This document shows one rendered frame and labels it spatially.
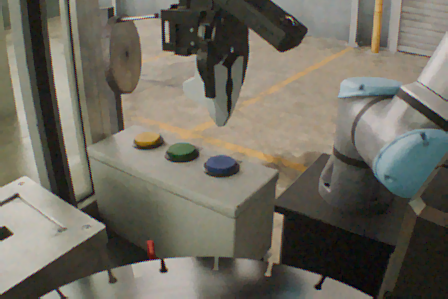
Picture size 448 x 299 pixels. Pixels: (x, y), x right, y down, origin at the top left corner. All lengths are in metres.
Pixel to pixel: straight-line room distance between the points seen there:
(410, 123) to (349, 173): 0.20
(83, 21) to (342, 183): 0.51
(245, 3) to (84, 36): 0.27
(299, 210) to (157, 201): 0.28
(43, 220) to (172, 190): 0.17
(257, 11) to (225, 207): 0.22
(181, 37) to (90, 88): 0.21
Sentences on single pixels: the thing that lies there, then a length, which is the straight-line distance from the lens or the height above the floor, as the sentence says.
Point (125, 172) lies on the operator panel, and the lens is 0.58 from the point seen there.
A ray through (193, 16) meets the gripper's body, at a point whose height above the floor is 1.10.
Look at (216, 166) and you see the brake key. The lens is 0.53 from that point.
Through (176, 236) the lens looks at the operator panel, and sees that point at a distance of 0.57.
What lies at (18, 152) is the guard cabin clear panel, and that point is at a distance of 0.61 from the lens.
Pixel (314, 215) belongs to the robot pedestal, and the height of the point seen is 0.75.
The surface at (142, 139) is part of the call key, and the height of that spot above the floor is 0.91.
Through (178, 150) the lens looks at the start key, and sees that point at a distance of 0.57.
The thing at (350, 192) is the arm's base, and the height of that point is 0.79.
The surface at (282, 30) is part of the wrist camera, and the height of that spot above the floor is 1.10.
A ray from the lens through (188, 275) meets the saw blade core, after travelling 0.31.
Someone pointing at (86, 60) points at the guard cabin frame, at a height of 1.03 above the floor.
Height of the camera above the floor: 1.17
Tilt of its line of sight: 25 degrees down
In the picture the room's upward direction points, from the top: straight up
